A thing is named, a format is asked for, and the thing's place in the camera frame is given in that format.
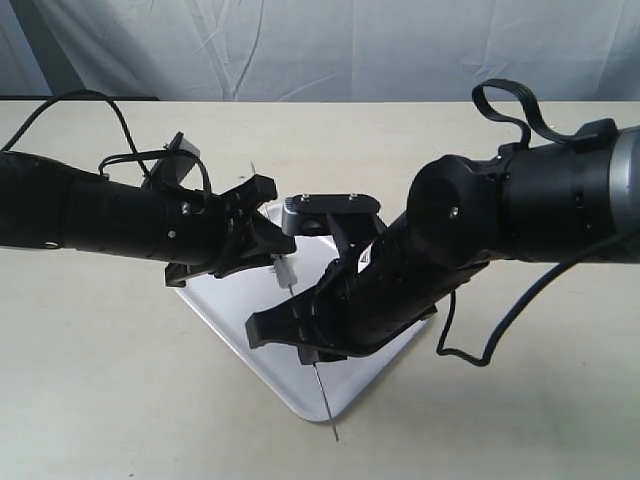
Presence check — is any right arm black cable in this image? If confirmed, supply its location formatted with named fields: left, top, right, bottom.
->
left=434, top=232, right=640, bottom=369

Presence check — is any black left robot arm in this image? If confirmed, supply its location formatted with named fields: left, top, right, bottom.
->
left=1, top=150, right=296, bottom=288

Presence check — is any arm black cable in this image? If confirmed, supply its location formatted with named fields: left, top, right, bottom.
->
left=434, top=232, right=640, bottom=369
left=0, top=89, right=214, bottom=211

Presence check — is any grey fabric backdrop curtain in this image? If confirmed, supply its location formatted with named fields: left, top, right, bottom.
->
left=1, top=1, right=639, bottom=102

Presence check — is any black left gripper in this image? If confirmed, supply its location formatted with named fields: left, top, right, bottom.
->
left=164, top=174, right=296, bottom=288

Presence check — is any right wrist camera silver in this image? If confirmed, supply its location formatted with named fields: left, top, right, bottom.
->
left=281, top=193, right=386, bottom=258

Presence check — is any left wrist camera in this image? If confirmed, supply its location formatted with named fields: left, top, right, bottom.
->
left=141, top=131, right=200, bottom=189

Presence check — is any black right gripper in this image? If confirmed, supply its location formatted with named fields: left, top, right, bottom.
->
left=245, top=260, right=400, bottom=366

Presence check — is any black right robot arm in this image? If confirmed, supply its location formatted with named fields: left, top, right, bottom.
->
left=245, top=118, right=639, bottom=367

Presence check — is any white plastic tray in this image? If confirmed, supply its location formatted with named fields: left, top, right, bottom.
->
left=175, top=201, right=436, bottom=424

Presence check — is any flat black ribbon cable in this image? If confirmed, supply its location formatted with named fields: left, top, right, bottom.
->
left=472, top=79, right=586, bottom=151

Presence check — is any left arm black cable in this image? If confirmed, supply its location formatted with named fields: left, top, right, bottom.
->
left=0, top=89, right=214, bottom=211

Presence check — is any thin metal skewer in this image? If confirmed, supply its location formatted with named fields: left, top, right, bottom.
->
left=248, top=160, right=341, bottom=443

